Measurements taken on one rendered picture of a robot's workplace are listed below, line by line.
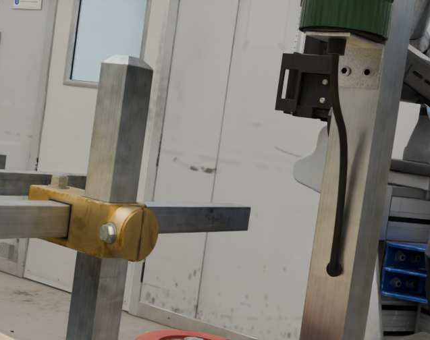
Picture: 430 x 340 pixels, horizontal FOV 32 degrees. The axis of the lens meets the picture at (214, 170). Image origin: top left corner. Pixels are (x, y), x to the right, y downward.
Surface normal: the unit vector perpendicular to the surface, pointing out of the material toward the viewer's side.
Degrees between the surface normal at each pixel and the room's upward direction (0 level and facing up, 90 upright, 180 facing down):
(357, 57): 90
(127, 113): 90
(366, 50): 90
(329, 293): 90
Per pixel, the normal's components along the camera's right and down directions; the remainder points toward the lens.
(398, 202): 0.43, 0.11
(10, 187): 0.77, 0.14
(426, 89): -0.63, -0.07
